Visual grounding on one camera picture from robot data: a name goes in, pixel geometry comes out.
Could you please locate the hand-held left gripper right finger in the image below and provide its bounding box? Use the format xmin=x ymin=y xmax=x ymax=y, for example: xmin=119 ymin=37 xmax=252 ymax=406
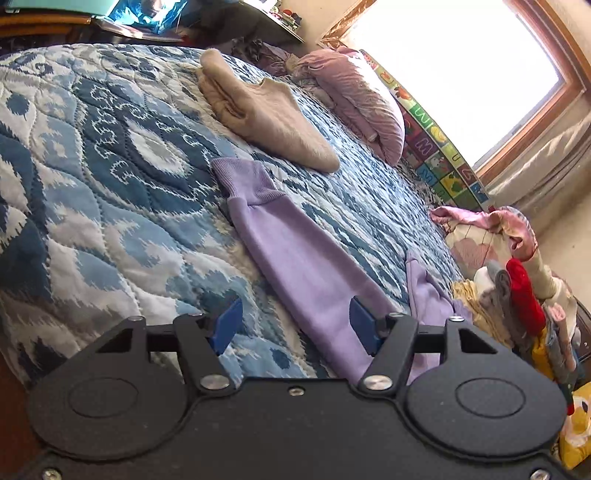
xmin=348 ymin=295 xmax=502 ymax=398

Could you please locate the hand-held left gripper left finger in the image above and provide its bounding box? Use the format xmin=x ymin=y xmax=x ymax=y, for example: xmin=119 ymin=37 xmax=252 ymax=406
xmin=93 ymin=295 xmax=245 ymax=398

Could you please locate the purple sweatshirt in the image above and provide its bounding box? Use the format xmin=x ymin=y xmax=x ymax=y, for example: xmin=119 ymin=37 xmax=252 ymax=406
xmin=211 ymin=157 xmax=472 ymax=385

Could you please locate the pile of yellow clothes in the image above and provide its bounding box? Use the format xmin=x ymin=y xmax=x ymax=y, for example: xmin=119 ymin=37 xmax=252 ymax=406
xmin=529 ymin=335 xmax=591 ymax=469

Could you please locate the yellow folded blanket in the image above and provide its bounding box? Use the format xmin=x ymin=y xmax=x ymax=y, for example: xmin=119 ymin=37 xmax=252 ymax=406
xmin=451 ymin=278 xmax=514 ymax=348

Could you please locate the grey folded sweater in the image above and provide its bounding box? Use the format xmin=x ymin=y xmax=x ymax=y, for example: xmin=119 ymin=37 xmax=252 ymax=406
xmin=480 ymin=260 xmax=525 ymax=340

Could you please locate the pink floral quilt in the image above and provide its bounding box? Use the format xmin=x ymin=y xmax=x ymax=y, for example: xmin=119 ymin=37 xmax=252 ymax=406
xmin=428 ymin=205 xmax=539 ymax=283

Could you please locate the red folded cloth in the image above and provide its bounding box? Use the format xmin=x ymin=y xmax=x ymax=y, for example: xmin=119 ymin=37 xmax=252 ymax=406
xmin=505 ymin=257 xmax=549 ymax=339

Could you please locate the blue patterned bed quilt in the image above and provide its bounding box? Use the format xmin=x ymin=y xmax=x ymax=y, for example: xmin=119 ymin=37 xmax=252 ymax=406
xmin=0 ymin=43 xmax=468 ymax=389

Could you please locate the colourful alphabet mat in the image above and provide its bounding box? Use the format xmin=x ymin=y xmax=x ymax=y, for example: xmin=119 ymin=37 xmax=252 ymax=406
xmin=359 ymin=50 xmax=491 ymax=212

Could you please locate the cream cloth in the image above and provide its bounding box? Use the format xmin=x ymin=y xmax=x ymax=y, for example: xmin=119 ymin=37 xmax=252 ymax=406
xmin=529 ymin=247 xmax=575 ymax=308

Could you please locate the beige sweater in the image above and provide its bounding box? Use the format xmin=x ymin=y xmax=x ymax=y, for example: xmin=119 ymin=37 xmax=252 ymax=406
xmin=198 ymin=47 xmax=342 ymax=175

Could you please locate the purple pillow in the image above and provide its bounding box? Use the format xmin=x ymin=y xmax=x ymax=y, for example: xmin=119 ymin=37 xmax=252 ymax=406
xmin=290 ymin=47 xmax=408 ymax=168

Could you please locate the window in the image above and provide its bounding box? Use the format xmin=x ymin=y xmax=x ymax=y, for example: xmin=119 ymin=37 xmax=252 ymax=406
xmin=322 ymin=0 xmax=591 ymax=186

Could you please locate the dark desk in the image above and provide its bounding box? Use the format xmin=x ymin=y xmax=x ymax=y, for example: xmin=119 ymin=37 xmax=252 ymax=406
xmin=256 ymin=0 xmax=308 ymax=45

